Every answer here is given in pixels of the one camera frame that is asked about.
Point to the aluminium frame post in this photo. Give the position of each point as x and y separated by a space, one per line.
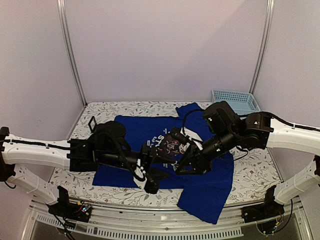
69 51
270 5

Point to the floral patterned tablecloth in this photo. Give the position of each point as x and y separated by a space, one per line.
79 184

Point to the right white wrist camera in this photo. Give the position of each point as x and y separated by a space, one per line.
186 137

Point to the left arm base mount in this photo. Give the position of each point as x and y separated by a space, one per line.
68 210

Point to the right aluminium frame post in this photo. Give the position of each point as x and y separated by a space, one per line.
270 5

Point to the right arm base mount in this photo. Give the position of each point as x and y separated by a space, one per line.
268 209

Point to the left aluminium frame post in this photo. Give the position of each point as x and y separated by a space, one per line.
69 51

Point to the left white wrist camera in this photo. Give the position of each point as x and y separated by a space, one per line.
144 180

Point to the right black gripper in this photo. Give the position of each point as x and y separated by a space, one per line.
200 165

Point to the blue printed t-shirt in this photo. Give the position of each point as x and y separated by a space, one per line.
154 131

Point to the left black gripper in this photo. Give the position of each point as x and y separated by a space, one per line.
153 158

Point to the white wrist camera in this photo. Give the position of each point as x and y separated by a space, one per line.
144 180
186 137

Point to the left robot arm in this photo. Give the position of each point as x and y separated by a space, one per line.
16 151

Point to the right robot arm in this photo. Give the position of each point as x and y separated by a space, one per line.
295 155

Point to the light blue plastic basket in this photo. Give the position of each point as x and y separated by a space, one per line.
241 102

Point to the black brooch box yellow brooch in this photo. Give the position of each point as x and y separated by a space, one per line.
92 124

